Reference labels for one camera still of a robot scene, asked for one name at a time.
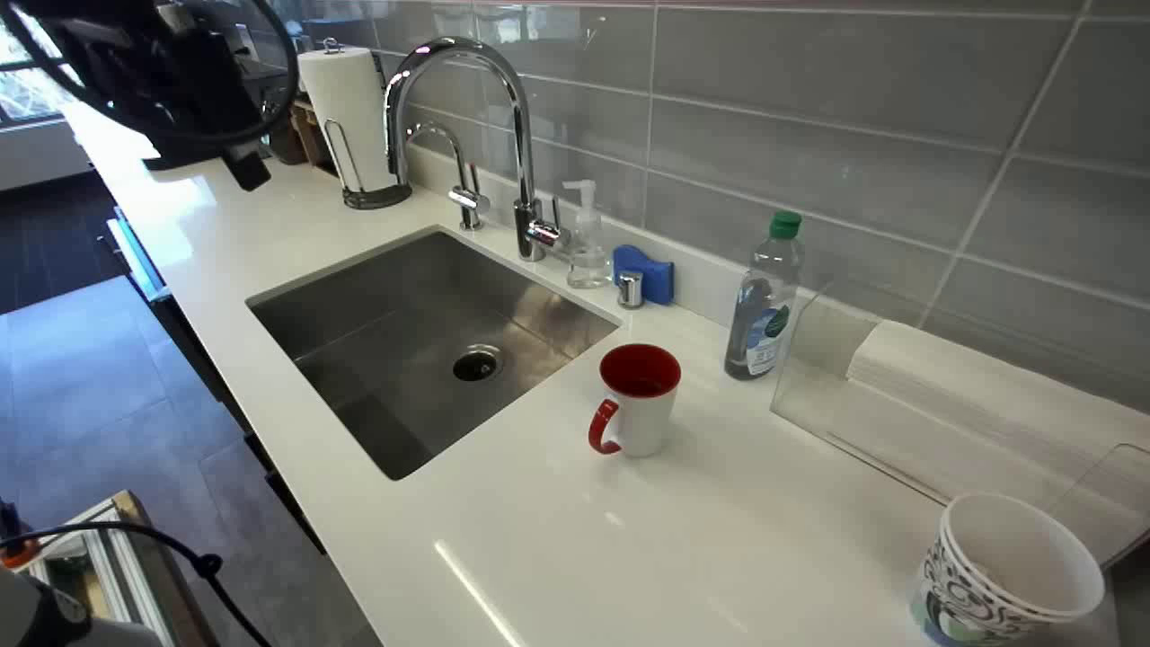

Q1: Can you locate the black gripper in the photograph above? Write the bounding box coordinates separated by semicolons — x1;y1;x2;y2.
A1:
131;45;283;195

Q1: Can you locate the white mug red handle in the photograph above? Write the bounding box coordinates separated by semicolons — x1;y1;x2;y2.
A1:
585;341;685;460

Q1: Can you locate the small chrome water tap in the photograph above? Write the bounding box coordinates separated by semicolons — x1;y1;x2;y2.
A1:
403;116;496;235

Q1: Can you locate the stainless steel sink basin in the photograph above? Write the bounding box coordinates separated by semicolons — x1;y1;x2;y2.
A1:
245;225;627;486

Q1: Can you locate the round sink drain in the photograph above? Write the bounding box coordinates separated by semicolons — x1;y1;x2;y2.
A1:
451;338;508;387

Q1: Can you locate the wooden box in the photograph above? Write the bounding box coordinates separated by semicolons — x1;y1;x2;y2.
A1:
265;97;340;173

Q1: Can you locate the white paper towel roll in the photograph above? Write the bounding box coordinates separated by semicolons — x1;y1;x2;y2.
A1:
295;44;399;197

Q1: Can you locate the tall chrome gooseneck faucet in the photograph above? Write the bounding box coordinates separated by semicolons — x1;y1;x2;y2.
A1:
380;36;568;262

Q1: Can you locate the clear soap pump bottle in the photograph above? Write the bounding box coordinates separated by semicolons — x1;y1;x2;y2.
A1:
558;175;615;291

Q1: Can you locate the small chrome counter button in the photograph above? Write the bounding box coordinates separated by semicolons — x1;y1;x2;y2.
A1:
615;267;647;314

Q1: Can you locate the blue sponge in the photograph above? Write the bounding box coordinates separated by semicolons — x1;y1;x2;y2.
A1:
611;241;681;309

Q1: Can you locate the clear bottle green cap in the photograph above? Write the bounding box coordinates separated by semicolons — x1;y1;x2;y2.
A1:
724;209;808;386

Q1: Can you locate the white dish tray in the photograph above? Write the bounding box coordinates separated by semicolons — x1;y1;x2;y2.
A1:
771;291;1150;566

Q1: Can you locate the black wire towel holder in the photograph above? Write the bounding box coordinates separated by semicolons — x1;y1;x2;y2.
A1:
321;116;417;211

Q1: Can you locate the black floor cable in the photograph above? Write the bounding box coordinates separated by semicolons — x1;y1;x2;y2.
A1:
0;517;272;647

